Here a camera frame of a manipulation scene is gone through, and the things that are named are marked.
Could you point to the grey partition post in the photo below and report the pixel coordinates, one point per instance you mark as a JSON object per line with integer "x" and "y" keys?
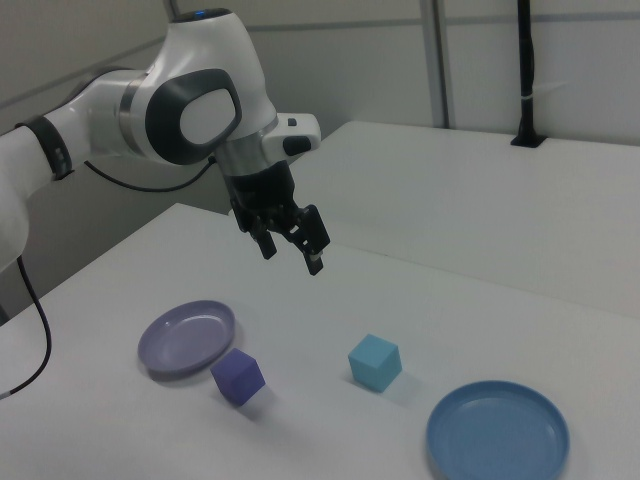
{"x": 443, "y": 60}

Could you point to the purple cube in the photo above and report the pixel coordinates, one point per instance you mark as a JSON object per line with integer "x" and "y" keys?
{"x": 237, "y": 377}

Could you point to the black camera stand pole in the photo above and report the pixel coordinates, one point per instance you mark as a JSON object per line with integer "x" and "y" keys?
{"x": 525, "y": 75}

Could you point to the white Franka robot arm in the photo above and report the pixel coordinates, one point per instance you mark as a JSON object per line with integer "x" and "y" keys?
{"x": 110, "y": 110}

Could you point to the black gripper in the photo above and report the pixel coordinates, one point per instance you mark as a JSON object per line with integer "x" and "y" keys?
{"x": 260, "y": 197}

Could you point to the light blue cube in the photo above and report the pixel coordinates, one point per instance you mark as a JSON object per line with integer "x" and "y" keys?
{"x": 375, "y": 365}

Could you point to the blue plate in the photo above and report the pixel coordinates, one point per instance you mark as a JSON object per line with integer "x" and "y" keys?
{"x": 495, "y": 435}

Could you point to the purple plate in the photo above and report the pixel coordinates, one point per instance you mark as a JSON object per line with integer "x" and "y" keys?
{"x": 185, "y": 335}

